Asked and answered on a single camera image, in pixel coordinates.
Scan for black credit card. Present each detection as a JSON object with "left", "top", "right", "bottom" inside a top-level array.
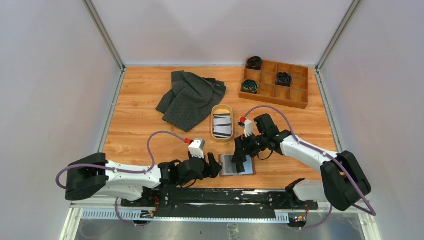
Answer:
[{"left": 220, "top": 154, "right": 238, "bottom": 176}]

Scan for aluminium frame rail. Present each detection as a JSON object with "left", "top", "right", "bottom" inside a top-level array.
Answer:
[{"left": 65, "top": 180, "right": 362, "bottom": 211}]

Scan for oval wooden card tray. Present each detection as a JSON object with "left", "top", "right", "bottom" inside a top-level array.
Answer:
[{"left": 210, "top": 104, "right": 235, "bottom": 143}]

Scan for white striped cards in tray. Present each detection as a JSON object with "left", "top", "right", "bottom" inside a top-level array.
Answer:
[{"left": 212, "top": 113, "right": 233, "bottom": 139}]

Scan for black coiled belt middle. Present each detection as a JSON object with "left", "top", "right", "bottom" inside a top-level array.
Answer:
[{"left": 275, "top": 72, "right": 293, "bottom": 87}]

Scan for dark grey dotted cloth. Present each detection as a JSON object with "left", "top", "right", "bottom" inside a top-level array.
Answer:
[{"left": 156, "top": 70, "right": 227, "bottom": 133}]

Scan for purple cable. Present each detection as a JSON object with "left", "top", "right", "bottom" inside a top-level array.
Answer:
[
  {"left": 239, "top": 105, "right": 377, "bottom": 231},
  {"left": 54, "top": 130, "right": 193, "bottom": 228}
]

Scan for black coiled belt top left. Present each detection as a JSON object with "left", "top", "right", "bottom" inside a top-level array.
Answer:
[{"left": 246, "top": 56, "right": 263, "bottom": 71}]

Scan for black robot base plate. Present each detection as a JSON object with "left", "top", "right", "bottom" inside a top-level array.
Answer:
[{"left": 120, "top": 187, "right": 319, "bottom": 220}]

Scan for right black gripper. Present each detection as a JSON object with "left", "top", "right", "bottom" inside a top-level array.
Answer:
[{"left": 232, "top": 130, "right": 268, "bottom": 164}]

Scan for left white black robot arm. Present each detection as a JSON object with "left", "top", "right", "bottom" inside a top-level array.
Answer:
[{"left": 64, "top": 152, "right": 223, "bottom": 207}]

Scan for black coiled belt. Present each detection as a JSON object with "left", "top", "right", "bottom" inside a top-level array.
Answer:
[
  {"left": 275, "top": 72, "right": 293, "bottom": 87},
  {"left": 246, "top": 56, "right": 263, "bottom": 71}
]

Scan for dark green coiled belt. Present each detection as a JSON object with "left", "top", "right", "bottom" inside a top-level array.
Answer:
[{"left": 241, "top": 79, "right": 259, "bottom": 94}]

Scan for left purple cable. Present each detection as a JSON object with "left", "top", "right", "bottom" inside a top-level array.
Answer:
[{"left": 54, "top": 130, "right": 193, "bottom": 228}]

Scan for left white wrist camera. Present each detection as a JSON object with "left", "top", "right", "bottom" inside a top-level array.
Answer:
[{"left": 188, "top": 138, "right": 205, "bottom": 159}]

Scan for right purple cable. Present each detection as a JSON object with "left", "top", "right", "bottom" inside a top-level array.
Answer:
[{"left": 239, "top": 105, "right": 377, "bottom": 231}]

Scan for wooden compartment tray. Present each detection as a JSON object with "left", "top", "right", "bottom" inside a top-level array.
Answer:
[{"left": 238, "top": 58, "right": 309, "bottom": 109}]

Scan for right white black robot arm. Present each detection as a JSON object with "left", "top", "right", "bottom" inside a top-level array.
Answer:
[{"left": 231, "top": 114, "right": 372, "bottom": 211}]

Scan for brown leather card holder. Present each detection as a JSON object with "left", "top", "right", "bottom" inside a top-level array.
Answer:
[{"left": 219, "top": 154, "right": 256, "bottom": 177}]

